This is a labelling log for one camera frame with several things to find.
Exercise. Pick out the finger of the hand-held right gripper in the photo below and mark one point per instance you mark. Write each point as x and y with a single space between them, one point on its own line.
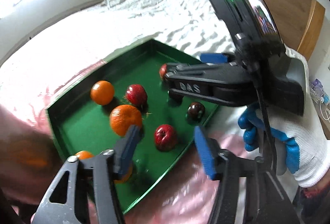
214 57
180 70

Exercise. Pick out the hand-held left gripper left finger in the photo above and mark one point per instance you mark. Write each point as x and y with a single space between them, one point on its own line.
129 146

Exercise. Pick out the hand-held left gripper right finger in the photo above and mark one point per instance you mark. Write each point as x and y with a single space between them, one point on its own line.
203 151

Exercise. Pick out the red apple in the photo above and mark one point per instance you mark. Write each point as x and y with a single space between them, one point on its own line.
136 95
162 71
165 137

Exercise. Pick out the dark plum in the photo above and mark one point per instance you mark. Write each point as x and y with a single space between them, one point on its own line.
176 97
196 110

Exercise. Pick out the green tray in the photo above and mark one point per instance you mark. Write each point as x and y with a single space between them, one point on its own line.
85 123

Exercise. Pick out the person's right forearm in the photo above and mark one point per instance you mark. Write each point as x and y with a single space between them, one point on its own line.
314 200

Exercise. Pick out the person's right hand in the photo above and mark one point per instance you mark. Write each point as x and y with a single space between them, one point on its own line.
304 141

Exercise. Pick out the pink plastic sheet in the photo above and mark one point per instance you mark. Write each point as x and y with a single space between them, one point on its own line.
175 200

